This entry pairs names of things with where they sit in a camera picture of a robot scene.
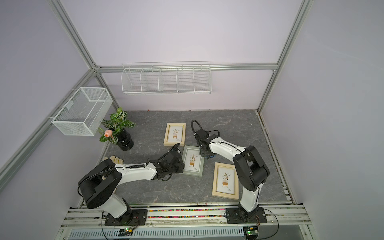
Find green-grey picture frame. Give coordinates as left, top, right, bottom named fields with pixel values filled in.
left=182, top=145, right=204, bottom=177

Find long white wire shelf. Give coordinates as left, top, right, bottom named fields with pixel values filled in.
left=121, top=62, right=212, bottom=95

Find light wood picture frame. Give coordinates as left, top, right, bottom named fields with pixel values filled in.
left=212, top=163, right=239, bottom=200

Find left electronics board green led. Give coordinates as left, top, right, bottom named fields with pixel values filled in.
left=119, top=228, right=134, bottom=237

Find right electronics board green led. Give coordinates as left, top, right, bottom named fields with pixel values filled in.
left=243, top=226, right=259, bottom=239

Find beige picture frame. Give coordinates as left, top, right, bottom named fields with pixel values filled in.
left=163, top=123, right=186, bottom=146

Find white vented cable duct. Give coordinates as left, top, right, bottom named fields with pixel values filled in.
left=68, top=227, right=245, bottom=240

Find electronics board green led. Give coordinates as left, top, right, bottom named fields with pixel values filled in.
left=119, top=228, right=134, bottom=237
left=243, top=226, right=259, bottom=239

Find white wire basket left wall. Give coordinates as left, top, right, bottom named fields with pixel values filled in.
left=51, top=87, right=113, bottom=136

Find aluminium mounting rail front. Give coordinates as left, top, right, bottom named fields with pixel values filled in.
left=61, top=204, right=312, bottom=229

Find aluminium cage frame profiles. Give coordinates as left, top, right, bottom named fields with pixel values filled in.
left=1, top=1, right=313, bottom=191

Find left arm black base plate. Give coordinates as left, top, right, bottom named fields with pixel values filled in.
left=105, top=209, right=148, bottom=227

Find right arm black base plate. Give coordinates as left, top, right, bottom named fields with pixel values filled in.
left=224, top=207, right=267, bottom=225

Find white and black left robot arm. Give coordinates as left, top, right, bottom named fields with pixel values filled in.
left=78, top=145, right=185, bottom=219

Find green artificial plant pink flower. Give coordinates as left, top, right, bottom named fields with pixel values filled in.
left=98, top=108, right=136, bottom=145

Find black glossy plant vase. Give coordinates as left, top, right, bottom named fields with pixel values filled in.
left=116, top=129, right=134, bottom=151

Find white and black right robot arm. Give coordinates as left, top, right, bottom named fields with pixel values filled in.
left=193, top=129, right=270, bottom=223

